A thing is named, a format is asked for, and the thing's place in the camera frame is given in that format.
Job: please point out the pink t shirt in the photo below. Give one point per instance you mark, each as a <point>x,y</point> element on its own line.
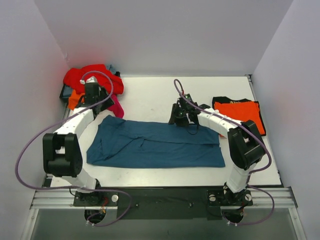
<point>116,108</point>

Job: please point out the folded black t shirt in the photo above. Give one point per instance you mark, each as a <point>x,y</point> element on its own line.
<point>220,100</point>

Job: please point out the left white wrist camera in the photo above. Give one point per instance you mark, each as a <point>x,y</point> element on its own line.
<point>91,79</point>

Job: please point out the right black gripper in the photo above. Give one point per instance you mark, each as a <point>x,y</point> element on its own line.
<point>175,115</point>

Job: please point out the red t shirt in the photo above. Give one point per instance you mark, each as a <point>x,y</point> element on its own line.
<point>74,75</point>

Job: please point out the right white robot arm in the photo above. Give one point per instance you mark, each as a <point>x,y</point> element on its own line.
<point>246,146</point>

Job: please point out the teal blue t shirt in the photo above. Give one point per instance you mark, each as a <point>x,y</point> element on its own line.
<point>121,143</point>

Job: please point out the light blue t shirt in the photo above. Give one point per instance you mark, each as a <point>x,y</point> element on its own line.
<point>111,68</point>

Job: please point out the orange crumpled t shirt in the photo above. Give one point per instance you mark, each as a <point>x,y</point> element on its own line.
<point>74,99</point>

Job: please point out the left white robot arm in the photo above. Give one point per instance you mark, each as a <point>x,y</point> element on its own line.
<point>62,156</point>

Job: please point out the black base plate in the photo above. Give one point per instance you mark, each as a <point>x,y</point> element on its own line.
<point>167,203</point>

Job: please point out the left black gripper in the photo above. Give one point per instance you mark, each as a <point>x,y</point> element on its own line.
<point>100,105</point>

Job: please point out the folded orange t shirt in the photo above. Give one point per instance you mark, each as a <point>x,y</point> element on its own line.
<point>242,115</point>

